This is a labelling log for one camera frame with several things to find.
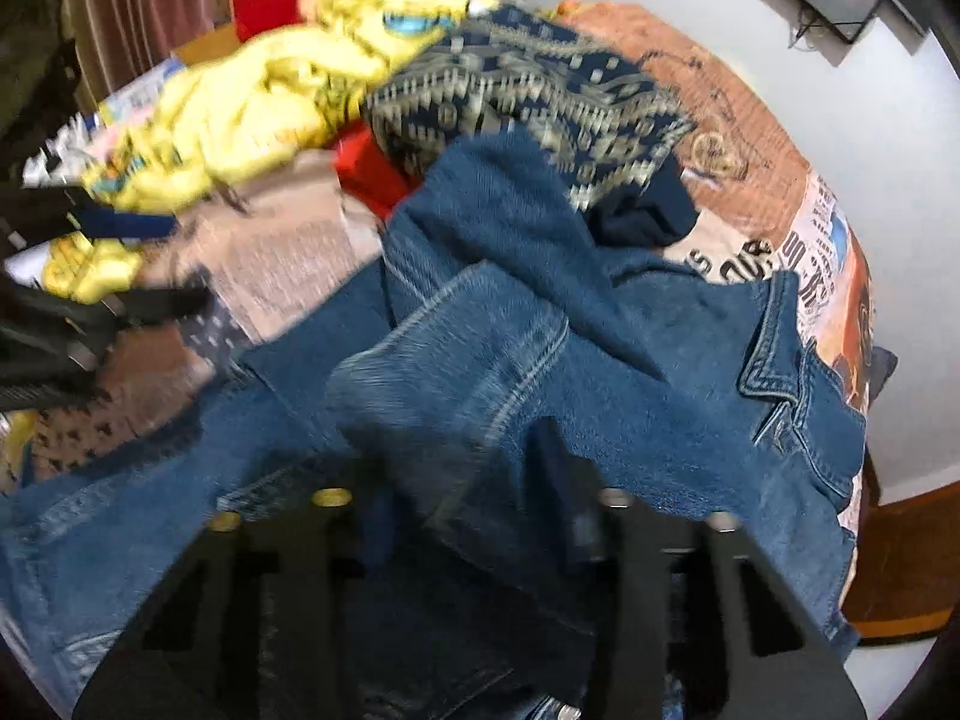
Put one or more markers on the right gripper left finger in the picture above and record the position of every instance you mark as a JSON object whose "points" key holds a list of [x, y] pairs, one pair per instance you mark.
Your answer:
{"points": [[259, 617]]}

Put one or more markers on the newspaper print bed sheet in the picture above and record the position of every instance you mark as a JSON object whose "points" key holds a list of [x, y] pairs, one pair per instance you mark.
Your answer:
{"points": [[273, 248]]}

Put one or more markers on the red garment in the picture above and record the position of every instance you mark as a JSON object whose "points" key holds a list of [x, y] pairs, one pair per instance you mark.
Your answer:
{"points": [[362, 169]]}

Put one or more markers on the navy patterned garment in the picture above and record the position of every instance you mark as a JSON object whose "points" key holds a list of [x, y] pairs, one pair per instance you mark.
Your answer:
{"points": [[607, 128]]}

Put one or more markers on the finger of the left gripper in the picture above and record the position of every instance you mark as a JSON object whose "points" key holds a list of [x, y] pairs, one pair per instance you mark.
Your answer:
{"points": [[35, 215], [53, 348]]}

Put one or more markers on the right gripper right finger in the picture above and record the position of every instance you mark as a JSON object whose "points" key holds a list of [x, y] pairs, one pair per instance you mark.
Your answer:
{"points": [[691, 619]]}

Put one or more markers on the blue denim jacket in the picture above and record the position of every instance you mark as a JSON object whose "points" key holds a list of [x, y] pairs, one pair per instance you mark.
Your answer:
{"points": [[490, 306]]}

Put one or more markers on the yellow printed garment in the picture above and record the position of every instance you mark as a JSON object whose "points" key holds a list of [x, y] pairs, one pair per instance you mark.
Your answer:
{"points": [[229, 120]]}

